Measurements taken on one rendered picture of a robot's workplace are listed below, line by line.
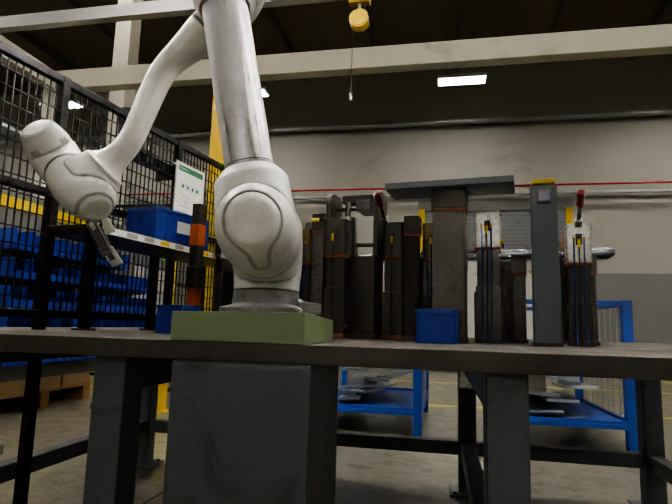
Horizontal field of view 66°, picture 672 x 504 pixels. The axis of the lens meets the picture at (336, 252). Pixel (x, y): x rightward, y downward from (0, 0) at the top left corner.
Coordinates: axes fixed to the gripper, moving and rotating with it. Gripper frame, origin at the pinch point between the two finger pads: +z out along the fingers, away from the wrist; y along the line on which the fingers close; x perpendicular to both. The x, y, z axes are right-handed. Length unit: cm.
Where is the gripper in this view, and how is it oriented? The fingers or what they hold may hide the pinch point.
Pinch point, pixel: (112, 245)
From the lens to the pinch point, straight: 160.7
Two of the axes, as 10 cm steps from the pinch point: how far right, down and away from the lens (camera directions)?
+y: -4.1, -6.8, 6.1
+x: -9.1, 3.6, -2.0
